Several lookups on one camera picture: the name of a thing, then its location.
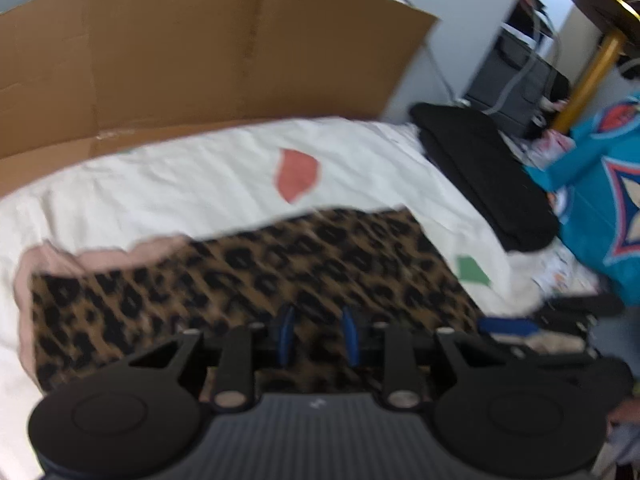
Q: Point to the round gold leg table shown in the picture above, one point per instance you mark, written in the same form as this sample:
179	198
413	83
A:
600	5

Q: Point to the dark grey storage box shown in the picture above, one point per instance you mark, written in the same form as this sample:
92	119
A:
510	80

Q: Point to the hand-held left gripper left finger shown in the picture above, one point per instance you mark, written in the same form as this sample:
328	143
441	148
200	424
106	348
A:
286	332

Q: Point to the leopard print skirt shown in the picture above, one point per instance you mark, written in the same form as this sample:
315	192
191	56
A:
250	270

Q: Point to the cream bear print blanket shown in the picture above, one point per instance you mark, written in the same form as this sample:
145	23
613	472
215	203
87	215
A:
175	185

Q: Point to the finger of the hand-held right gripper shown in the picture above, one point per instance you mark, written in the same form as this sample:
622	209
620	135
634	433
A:
575	306
505	326

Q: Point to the black folded clothes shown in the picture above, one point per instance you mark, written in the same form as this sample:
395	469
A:
490	180

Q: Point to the folded cardboard sheet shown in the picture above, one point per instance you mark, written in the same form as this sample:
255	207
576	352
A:
200	60

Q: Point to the teal printed blanket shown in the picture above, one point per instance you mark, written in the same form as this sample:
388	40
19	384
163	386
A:
590	200

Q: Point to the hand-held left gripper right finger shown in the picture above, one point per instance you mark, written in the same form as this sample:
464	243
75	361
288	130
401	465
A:
350	335

